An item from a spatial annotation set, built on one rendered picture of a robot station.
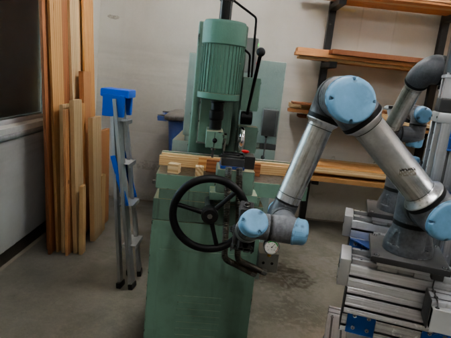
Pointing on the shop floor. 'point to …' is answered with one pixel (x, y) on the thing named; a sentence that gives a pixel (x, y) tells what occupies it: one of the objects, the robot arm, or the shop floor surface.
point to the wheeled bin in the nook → (176, 126)
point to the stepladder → (111, 109)
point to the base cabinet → (195, 286)
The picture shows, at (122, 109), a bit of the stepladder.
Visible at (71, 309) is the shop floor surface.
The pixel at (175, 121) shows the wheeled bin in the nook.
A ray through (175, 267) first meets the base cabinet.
